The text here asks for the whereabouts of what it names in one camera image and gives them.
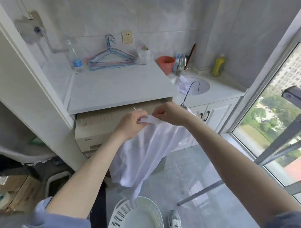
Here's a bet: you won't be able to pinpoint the black twisted wire hanger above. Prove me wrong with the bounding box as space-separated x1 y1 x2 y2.
181 81 201 109

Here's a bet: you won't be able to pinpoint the white cloth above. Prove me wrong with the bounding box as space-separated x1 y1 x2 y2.
175 76 191 95

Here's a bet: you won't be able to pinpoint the person's right hand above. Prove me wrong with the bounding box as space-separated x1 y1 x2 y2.
152 102 190 127

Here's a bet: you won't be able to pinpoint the white plastic laundry basket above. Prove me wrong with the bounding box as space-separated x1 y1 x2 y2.
108 196 164 228

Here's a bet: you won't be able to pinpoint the grey metal rod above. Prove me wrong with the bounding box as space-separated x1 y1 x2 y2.
177 179 227 207

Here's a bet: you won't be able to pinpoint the chrome faucet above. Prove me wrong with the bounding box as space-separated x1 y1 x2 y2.
176 54 189 77

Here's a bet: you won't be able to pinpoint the person's left forearm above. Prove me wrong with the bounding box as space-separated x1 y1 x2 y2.
45 133 132 215

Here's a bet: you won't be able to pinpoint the window with grey frame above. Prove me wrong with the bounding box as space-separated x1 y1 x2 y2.
229 41 301 189

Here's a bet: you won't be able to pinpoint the beige wall socket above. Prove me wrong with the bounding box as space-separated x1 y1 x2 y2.
121 31 134 44

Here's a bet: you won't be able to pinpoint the black camera device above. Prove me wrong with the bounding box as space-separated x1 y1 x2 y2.
281 85 301 109

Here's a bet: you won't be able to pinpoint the black trousers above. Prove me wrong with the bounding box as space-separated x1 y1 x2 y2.
90 180 108 228

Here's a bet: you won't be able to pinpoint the beige washing machine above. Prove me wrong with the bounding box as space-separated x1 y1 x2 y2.
74 99 174 161

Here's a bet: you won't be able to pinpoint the person's left hand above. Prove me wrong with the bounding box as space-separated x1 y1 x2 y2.
112 109 148 142

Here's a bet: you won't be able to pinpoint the clear bottle with blue label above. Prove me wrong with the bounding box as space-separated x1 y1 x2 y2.
66 39 85 73

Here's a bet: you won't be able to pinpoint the white sink cabinet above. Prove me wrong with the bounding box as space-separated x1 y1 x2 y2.
174 96 241 151

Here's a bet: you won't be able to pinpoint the white garment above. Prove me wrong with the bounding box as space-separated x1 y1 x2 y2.
109 107 200 203

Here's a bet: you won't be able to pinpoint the red plastic basin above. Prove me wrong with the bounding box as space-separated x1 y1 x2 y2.
156 56 176 75

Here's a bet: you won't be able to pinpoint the wall tap with grey pipe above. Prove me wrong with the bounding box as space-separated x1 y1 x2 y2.
14 11 70 55

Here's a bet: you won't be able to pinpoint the brown cardboard box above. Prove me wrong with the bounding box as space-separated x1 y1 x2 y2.
0 174 45 212

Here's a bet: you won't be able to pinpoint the round white sink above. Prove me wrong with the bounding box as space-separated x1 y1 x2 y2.
170 76 211 96

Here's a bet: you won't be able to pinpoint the yellow detergent bottle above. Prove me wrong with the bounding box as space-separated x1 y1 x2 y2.
211 54 226 78

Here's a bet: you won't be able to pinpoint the blue shirt sleeve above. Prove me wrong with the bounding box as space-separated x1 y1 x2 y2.
263 210 301 228
21 197 91 228

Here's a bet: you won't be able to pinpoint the white sneaker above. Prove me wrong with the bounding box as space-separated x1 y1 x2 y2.
168 210 183 228

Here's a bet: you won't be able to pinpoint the white plastic stool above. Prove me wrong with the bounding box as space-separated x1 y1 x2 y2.
45 171 72 198

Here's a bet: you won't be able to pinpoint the black and red board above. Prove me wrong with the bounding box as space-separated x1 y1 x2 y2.
185 43 197 71

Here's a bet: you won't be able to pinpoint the person's right forearm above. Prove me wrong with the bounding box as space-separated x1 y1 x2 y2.
181 111 297 218

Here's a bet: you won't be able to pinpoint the bunch of coloured wire hangers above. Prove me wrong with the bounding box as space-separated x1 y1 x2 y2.
87 34 138 72

